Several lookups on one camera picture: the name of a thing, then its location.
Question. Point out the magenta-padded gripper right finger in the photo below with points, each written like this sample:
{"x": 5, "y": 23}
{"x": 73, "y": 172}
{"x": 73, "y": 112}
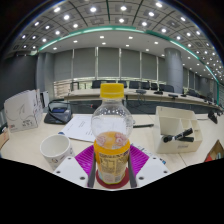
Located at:
{"x": 151, "y": 168}

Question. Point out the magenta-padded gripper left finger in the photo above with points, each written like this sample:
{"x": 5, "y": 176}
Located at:
{"x": 70, "y": 168}

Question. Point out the clear yellow-capped drink bottle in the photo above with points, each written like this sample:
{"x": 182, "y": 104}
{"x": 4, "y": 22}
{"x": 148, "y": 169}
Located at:
{"x": 111, "y": 160}

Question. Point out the white patterned paper cup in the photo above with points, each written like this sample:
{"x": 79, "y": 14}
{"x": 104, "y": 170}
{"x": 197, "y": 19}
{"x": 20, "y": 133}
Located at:
{"x": 55, "y": 148}

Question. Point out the white printed paper sheet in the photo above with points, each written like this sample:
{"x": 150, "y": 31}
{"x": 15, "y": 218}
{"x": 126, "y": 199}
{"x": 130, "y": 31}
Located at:
{"x": 80, "y": 128}

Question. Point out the black stapler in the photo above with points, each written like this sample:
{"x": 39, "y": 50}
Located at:
{"x": 178, "y": 135}

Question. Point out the black pen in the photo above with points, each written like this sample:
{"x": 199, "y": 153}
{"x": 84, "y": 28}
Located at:
{"x": 143, "y": 126}

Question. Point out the flat round red coaster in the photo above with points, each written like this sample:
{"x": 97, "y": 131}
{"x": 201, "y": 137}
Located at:
{"x": 111, "y": 186}

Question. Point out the white desk organizer tray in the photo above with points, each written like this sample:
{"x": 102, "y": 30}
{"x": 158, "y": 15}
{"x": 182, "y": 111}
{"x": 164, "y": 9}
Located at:
{"x": 173, "y": 121}

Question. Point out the black desk phone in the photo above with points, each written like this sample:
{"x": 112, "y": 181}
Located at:
{"x": 58, "y": 115}

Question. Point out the long curved conference desk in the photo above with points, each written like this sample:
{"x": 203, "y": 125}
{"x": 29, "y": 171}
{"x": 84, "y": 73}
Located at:
{"x": 146, "y": 96}

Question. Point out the white printed cardboard box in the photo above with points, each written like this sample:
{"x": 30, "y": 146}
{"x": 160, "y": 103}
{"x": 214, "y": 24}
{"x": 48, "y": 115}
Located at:
{"x": 21, "y": 111}

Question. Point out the black oblong device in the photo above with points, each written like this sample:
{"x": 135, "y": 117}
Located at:
{"x": 212, "y": 117}

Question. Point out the black office chairs group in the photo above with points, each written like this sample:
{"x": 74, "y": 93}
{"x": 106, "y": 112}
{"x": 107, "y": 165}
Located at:
{"x": 133, "y": 84}

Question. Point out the grey round column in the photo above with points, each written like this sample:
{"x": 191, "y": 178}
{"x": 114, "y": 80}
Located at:
{"x": 174, "y": 70}

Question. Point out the ceiling lights group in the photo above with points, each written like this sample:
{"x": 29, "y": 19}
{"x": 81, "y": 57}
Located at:
{"x": 93, "y": 9}

